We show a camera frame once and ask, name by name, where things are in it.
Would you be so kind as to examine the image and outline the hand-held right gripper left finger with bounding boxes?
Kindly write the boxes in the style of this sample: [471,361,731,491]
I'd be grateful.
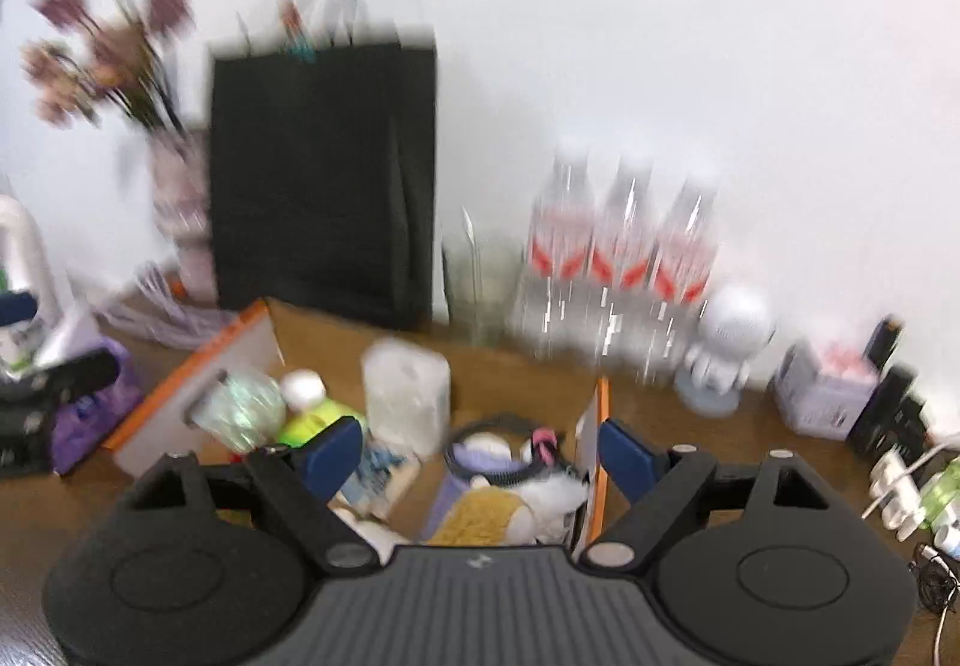
[127,415,382,575]

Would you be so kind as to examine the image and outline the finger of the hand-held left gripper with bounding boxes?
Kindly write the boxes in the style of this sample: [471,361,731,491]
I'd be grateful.
[0,289,38,328]
[0,347,121,406]

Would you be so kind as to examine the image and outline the dried purple flowers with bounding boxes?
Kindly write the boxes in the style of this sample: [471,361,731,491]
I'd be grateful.
[21,0,197,134]

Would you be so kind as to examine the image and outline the green and white bottle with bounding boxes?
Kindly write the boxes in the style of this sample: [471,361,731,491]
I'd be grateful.
[915,456,960,556]

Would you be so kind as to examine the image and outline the printed tin box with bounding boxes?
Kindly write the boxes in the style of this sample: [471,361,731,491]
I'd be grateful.
[772,336,880,440]

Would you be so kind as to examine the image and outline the white translucent packet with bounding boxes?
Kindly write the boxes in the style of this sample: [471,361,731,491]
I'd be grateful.
[361,337,452,458]

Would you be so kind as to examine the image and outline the white round cap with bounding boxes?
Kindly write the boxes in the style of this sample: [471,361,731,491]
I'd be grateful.
[280,370,328,410]

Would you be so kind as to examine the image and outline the black bottle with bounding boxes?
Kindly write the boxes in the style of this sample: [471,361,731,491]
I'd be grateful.
[866,313,902,376]

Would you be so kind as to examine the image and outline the black box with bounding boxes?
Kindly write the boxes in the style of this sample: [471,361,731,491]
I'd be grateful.
[847,364,932,463]

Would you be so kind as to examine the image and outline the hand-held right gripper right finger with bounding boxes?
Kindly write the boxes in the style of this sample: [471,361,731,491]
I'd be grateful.
[579,417,835,573]

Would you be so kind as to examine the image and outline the white cable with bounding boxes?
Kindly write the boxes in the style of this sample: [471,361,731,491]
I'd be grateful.
[862,437,960,521]

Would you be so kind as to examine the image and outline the black hoop band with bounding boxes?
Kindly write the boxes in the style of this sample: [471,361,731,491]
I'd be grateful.
[445,415,580,488]

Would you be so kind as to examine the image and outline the green tissue pack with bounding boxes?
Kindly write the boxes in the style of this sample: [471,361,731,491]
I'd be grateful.
[279,402,368,449]

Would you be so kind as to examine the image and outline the black paper bag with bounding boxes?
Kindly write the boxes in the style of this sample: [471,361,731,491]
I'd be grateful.
[208,0,439,332]

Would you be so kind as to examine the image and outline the blue printed packet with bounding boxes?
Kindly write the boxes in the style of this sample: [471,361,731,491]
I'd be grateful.
[330,445,410,518]

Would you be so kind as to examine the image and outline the clear water bottle red label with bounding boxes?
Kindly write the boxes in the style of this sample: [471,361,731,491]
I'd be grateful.
[641,162,722,383]
[516,139,599,359]
[591,148,662,368]

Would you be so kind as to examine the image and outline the orange-edged cardboard box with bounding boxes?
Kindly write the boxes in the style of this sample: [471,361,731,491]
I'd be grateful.
[101,297,612,554]

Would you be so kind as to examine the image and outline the crumpled clear plastic wrapper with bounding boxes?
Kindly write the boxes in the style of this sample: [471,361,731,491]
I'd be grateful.
[186,370,287,455]

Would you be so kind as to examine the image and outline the white robot figure speaker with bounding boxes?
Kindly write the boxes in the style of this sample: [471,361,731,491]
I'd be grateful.
[671,286,778,417]

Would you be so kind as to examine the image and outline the clear glass stirring straw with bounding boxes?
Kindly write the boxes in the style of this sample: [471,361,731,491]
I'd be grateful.
[460,207,482,307]

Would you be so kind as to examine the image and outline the purple packet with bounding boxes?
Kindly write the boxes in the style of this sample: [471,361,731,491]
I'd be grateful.
[51,342,145,473]

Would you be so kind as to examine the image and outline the white and yellow plush toy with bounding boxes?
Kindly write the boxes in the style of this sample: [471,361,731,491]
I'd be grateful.
[427,467,595,548]

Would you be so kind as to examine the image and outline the clear glass cup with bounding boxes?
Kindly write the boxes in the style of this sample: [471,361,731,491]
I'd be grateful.
[442,237,526,346]

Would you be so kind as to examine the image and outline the black cable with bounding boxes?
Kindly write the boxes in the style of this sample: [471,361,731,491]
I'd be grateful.
[910,544,960,616]

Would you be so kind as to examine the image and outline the lilac coiled cord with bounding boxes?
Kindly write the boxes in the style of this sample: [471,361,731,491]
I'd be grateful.
[96,261,242,346]

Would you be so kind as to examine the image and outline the white power strip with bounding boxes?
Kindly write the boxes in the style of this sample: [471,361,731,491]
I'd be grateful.
[868,448,935,533]

